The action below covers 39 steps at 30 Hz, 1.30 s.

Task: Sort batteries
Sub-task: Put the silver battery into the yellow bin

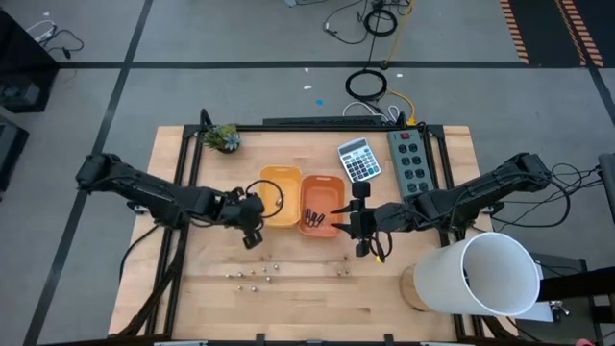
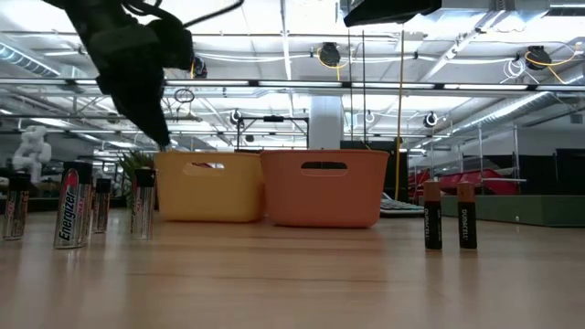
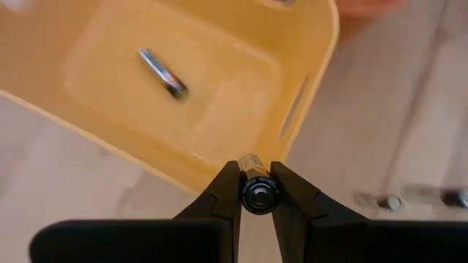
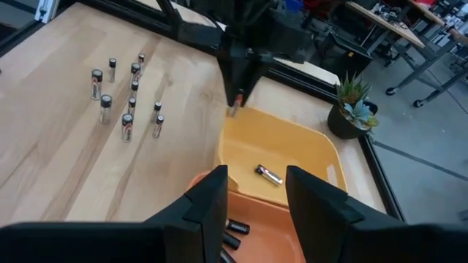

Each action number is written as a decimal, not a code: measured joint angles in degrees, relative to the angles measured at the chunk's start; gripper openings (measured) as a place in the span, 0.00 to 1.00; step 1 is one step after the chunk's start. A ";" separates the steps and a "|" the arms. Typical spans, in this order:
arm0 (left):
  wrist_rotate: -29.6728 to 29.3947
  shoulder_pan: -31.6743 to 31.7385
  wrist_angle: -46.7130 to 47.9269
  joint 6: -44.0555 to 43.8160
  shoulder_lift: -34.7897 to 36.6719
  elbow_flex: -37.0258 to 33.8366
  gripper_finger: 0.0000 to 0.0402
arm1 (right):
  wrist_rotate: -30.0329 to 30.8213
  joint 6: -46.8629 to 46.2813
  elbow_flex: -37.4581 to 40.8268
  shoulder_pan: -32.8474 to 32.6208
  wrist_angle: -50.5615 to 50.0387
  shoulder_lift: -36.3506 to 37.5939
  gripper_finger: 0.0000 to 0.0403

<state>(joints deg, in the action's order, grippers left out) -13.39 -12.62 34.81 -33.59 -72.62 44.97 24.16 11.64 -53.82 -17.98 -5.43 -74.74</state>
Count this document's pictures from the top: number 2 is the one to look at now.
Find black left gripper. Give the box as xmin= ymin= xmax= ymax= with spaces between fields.
xmin=63 ymin=0 xmax=196 ymax=148

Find Energizer Max AA battery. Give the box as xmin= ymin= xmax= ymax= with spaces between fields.
xmin=131 ymin=167 xmax=157 ymax=241
xmin=53 ymin=161 xmax=94 ymax=250
xmin=92 ymin=177 xmax=113 ymax=235
xmin=2 ymin=172 xmax=31 ymax=241

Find Duracell copper black AA battery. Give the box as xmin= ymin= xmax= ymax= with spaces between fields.
xmin=457 ymin=181 xmax=478 ymax=250
xmin=423 ymin=179 xmax=443 ymax=251

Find green potted plant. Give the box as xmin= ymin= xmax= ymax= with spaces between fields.
xmin=118 ymin=150 xmax=156 ymax=209

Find yellow plastic bin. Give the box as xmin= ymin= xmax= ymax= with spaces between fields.
xmin=154 ymin=150 xmax=265 ymax=224

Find white building column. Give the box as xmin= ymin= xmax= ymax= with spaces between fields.
xmin=309 ymin=95 xmax=345 ymax=151

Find metal shelf rack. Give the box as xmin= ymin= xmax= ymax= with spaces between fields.
xmin=429 ymin=123 xmax=527 ymax=198

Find red storage bins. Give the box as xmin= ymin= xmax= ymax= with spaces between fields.
xmin=408 ymin=167 xmax=520 ymax=197

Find computer keyboard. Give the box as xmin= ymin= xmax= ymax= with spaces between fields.
xmin=379 ymin=191 xmax=426 ymax=218

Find orange plastic bin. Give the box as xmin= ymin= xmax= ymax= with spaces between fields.
xmin=260 ymin=149 xmax=390 ymax=229

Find green low platform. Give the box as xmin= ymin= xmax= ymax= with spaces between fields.
xmin=419 ymin=195 xmax=585 ymax=228

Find black ceiling cord reel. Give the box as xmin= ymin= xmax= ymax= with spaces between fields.
xmin=190 ymin=55 xmax=209 ymax=80

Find black reel with yellow cord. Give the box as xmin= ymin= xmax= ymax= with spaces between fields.
xmin=315 ymin=41 xmax=351 ymax=70
xmin=523 ymin=44 xmax=582 ymax=86

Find long ceiling light rail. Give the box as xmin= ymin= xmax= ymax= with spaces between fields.
xmin=0 ymin=78 xmax=585 ymax=91

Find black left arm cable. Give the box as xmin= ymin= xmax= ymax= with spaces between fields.
xmin=181 ymin=0 xmax=246 ymax=29

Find black metal frame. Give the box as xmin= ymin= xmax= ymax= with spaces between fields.
xmin=236 ymin=115 xmax=311 ymax=151

